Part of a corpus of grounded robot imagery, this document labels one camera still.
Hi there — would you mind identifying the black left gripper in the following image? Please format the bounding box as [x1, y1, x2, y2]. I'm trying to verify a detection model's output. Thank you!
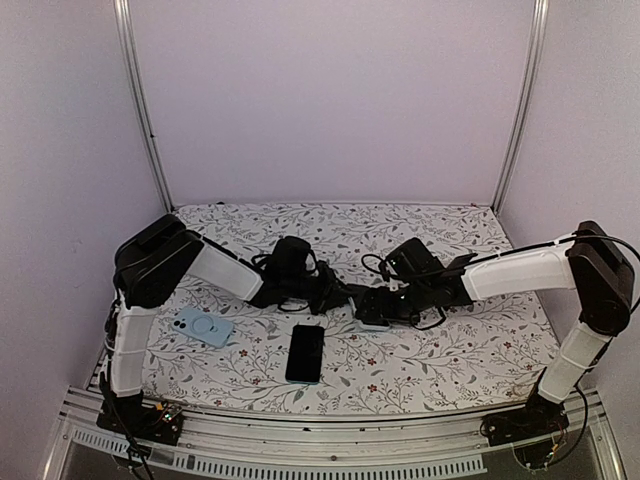
[284, 264, 359, 316]

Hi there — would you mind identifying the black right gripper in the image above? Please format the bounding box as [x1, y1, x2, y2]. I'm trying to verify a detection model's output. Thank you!
[355, 280, 432, 328]

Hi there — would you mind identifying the phone with dark screen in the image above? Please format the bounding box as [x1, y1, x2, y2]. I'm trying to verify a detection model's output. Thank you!
[357, 319, 391, 332]

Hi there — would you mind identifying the bare phone dark screen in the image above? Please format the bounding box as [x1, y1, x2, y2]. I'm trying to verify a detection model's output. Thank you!
[285, 325, 325, 384]

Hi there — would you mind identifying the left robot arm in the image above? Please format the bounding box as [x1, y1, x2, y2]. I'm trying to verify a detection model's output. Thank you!
[100, 214, 353, 434]

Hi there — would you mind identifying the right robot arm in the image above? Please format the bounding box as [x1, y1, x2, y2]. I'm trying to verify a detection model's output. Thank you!
[350, 221, 639, 436]

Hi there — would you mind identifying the light blue cased phone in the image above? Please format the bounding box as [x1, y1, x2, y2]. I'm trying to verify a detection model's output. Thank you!
[171, 308, 234, 348]

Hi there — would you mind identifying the floral table mat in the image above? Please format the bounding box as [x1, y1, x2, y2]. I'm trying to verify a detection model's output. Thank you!
[142, 204, 559, 417]

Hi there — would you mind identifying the aluminium front rail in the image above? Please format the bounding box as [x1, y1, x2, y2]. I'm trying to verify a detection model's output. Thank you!
[40, 388, 631, 479]

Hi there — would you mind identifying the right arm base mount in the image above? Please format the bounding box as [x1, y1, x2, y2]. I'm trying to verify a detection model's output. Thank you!
[479, 400, 569, 471]

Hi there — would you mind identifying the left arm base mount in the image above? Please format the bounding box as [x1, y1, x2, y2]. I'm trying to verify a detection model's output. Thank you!
[96, 398, 184, 446]

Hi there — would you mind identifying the aluminium right corner post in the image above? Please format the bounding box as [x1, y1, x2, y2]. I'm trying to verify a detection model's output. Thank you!
[491, 0, 549, 216]

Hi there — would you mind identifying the aluminium corner post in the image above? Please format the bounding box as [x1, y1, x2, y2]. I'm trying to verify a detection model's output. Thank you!
[491, 0, 549, 216]
[113, 0, 175, 213]

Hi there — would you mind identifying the aluminium left corner post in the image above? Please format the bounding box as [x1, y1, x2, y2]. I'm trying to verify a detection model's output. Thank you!
[113, 0, 175, 213]

